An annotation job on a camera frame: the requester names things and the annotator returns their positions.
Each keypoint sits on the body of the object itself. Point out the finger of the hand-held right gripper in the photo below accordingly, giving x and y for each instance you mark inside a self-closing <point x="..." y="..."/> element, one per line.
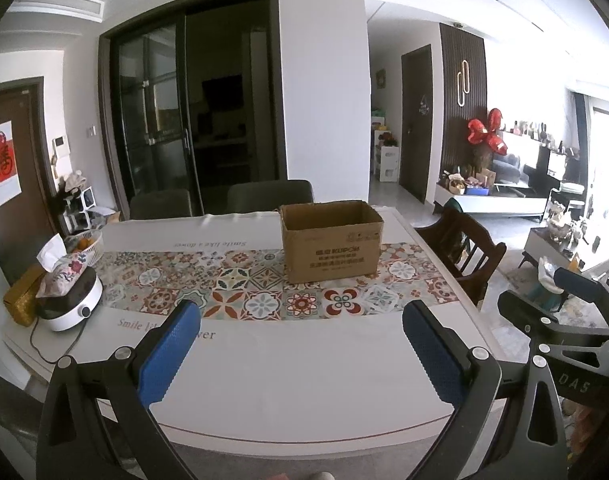
<point x="579" y="285"/>
<point x="534" y="320"/>

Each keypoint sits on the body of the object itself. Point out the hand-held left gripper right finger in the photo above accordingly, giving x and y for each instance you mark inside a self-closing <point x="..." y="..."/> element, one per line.
<point x="434" y="355"/>

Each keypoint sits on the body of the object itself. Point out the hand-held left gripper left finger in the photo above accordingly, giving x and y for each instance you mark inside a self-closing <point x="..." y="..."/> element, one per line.
<point x="167" y="355"/>

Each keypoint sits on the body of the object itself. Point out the brown cardboard box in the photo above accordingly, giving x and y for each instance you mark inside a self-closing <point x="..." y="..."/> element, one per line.
<point x="329" y="255"/>

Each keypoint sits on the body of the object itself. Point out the low coffee table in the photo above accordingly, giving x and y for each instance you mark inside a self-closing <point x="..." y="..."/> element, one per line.
<point x="549" y="252"/>

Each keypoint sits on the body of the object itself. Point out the dark wooden chair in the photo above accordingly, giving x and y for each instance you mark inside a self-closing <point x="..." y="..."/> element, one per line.
<point x="464" y="255"/>

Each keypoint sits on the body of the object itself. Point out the white electric cooker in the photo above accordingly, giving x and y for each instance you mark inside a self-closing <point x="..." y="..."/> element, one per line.
<point x="69" y="310"/>

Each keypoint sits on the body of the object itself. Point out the patterned white tablecloth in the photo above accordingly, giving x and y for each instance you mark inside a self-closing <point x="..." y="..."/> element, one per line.
<point x="284" y="360"/>

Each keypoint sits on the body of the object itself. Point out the white media cabinet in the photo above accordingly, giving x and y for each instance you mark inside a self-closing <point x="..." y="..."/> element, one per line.
<point x="489" y="202"/>

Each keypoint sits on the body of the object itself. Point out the floral tissue pack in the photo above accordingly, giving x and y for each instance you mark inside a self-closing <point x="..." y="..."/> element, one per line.
<point x="64" y="275"/>

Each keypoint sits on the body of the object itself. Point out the white fruit basket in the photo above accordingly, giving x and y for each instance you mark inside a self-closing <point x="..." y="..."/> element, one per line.
<point x="87" y="247"/>

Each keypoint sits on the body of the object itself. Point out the grey upholstered chair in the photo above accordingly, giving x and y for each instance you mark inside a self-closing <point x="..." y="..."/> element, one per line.
<point x="269" y="197"/>
<point x="159" y="205"/>

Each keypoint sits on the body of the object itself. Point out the yellow box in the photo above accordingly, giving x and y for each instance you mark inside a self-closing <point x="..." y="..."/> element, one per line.
<point x="22" y="300"/>

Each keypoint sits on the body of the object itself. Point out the white cube shelf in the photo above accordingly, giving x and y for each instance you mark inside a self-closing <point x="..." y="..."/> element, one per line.
<point x="84" y="205"/>

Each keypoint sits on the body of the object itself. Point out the red balloon decoration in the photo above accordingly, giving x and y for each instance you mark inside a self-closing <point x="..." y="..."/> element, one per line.
<point x="487" y="132"/>

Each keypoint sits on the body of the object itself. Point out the small white hallway cabinet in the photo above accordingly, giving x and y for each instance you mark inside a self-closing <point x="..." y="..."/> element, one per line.
<point x="388" y="162"/>

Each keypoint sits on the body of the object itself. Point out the brown interior door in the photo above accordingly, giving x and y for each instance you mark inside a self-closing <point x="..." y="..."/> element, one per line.
<point x="417" y="125"/>

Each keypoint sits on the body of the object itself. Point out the brown entrance door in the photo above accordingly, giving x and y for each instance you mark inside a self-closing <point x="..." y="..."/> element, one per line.
<point x="24" y="160"/>

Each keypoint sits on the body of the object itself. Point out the dark glass sliding door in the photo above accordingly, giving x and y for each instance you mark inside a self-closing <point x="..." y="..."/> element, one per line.
<point x="149" y="110"/>

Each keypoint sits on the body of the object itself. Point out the white wall intercom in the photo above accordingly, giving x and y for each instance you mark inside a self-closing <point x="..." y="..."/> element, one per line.
<point x="60" y="152"/>

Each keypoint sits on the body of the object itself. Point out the dark slatted wall panel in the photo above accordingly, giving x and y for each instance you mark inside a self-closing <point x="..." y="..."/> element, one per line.
<point x="477" y="70"/>

